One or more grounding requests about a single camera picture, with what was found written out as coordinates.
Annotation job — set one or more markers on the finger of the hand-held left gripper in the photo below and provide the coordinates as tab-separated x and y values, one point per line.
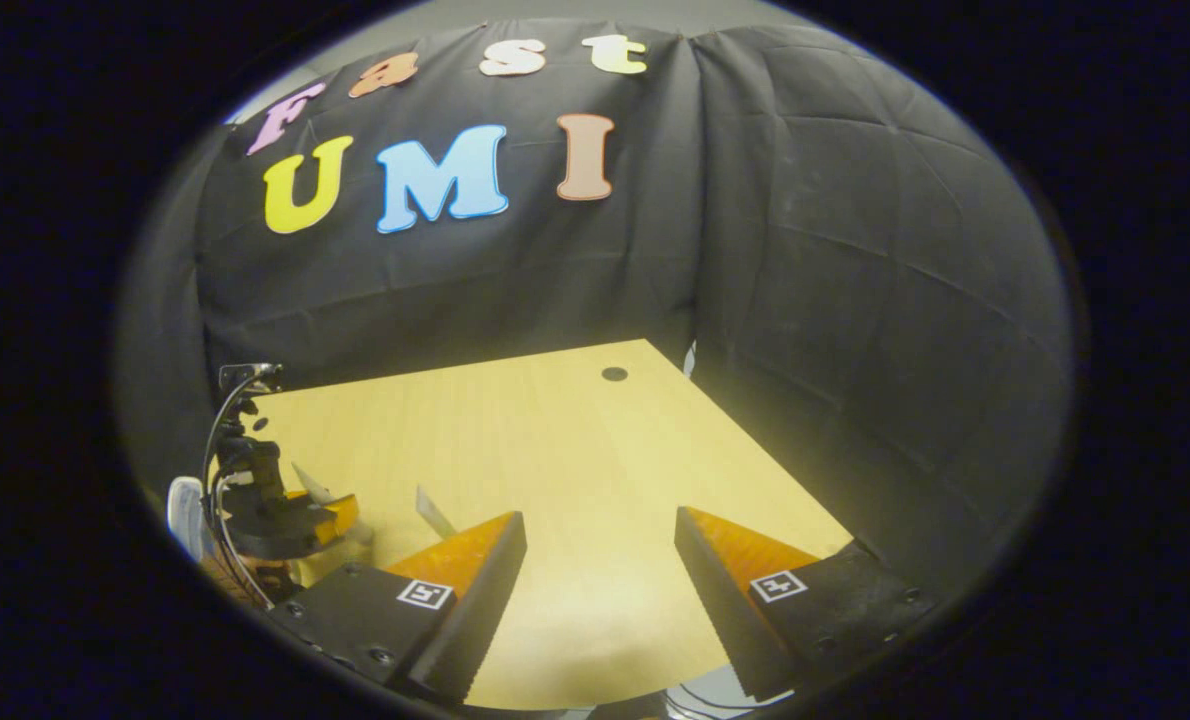
343	513

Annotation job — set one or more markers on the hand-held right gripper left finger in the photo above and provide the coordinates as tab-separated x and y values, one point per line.
480	600

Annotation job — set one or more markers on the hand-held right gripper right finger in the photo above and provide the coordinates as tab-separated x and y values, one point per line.
720	600

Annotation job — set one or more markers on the black backdrop cloth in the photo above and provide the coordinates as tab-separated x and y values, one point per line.
855	300

